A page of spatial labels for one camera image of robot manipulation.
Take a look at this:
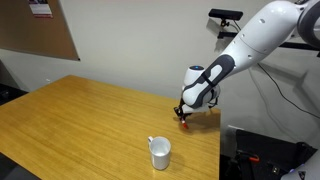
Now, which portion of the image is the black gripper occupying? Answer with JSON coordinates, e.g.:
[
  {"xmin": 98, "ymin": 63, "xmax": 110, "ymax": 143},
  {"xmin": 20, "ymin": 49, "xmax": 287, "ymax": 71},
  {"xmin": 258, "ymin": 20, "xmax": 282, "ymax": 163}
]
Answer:
[{"xmin": 173, "ymin": 97, "xmax": 193, "ymax": 122}]

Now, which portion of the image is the red Expo marker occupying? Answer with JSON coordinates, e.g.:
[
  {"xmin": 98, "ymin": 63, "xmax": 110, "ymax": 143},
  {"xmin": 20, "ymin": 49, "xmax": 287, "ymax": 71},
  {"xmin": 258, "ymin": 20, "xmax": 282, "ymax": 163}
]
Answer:
[{"xmin": 180, "ymin": 119, "xmax": 190, "ymax": 131}]

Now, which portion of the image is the white mug cup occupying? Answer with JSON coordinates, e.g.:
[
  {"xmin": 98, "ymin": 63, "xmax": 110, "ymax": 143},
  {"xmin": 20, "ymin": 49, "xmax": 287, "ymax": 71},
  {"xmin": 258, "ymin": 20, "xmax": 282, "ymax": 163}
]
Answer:
[{"xmin": 147, "ymin": 135, "xmax": 172, "ymax": 171}]

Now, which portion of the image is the orange black clamp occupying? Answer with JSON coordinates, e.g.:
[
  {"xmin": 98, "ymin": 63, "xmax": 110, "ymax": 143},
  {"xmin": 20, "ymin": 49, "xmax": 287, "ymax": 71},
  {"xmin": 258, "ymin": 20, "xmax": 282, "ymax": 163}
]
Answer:
[{"xmin": 239, "ymin": 151, "xmax": 261, "ymax": 164}]

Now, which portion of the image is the brown cork board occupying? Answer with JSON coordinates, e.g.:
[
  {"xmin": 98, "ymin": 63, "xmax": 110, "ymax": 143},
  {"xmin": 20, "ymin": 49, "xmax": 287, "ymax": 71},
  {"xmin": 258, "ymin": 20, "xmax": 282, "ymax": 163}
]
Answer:
[{"xmin": 0, "ymin": 0, "xmax": 81, "ymax": 62}]

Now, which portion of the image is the red white paper notice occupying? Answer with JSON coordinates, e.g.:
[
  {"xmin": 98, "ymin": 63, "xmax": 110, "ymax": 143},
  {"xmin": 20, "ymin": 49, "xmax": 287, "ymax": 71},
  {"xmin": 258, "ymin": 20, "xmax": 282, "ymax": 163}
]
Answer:
[{"xmin": 27, "ymin": 0, "xmax": 54, "ymax": 19}]

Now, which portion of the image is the white wall outlet box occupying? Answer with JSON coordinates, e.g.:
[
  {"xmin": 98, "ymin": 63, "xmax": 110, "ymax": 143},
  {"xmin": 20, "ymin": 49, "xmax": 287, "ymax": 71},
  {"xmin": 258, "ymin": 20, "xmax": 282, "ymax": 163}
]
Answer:
[{"xmin": 224, "ymin": 124, "xmax": 245, "ymax": 140}]

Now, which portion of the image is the thin black hanging cable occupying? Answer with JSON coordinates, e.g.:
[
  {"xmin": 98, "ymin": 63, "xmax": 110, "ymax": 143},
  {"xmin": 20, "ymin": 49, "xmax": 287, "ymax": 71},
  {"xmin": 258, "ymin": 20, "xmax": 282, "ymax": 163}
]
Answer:
[{"xmin": 257, "ymin": 63, "xmax": 320, "ymax": 120}]

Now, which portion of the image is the black stereo camera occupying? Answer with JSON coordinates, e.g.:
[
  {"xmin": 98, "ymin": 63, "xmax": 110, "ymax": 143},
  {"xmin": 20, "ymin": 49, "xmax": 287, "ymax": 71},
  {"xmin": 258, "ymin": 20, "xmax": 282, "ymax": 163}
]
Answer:
[{"xmin": 208, "ymin": 8, "xmax": 245, "ymax": 22}]

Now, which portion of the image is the black camera mounting bar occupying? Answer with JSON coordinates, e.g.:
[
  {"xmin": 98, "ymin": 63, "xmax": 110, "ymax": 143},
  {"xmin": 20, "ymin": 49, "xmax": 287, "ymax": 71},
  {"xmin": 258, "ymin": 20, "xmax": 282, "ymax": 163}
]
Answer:
[{"xmin": 217, "ymin": 30, "xmax": 320, "ymax": 52}]

